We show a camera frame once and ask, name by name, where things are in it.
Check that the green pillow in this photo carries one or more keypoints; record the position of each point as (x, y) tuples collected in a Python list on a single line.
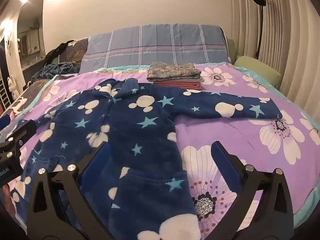
[(260, 68)]

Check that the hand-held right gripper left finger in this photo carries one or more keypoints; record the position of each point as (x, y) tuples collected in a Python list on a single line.
[(96, 166)]

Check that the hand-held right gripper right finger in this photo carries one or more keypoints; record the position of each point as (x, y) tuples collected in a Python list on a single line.
[(225, 166)]

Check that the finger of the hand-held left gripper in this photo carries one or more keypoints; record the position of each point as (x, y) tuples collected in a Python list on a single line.
[(25, 131)]

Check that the blue knitted cloth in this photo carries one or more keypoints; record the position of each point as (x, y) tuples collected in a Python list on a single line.
[(57, 69)]

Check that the dark floral pillow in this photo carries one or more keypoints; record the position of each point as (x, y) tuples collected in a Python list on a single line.
[(72, 53)]

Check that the black floor lamp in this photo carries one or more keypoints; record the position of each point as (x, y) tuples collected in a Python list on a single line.
[(260, 17)]

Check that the purple floral blanket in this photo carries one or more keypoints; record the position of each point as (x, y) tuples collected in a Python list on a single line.
[(250, 140)]

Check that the black cloth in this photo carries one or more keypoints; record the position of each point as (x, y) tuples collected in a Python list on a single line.
[(56, 52)]

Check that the beige curtain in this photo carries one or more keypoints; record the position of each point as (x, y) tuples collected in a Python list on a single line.
[(272, 30)]

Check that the grey folded cloth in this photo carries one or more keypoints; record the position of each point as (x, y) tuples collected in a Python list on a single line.
[(195, 80)]

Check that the blue star fleece pajama top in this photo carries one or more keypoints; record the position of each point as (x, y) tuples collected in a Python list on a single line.
[(135, 135)]

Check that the white cat figurine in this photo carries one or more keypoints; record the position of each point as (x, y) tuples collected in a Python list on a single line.
[(12, 87)]

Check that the floral folded cloth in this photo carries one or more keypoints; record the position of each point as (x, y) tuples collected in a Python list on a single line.
[(172, 71)]

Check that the red folded cloth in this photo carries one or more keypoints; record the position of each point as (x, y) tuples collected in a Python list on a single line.
[(180, 85)]

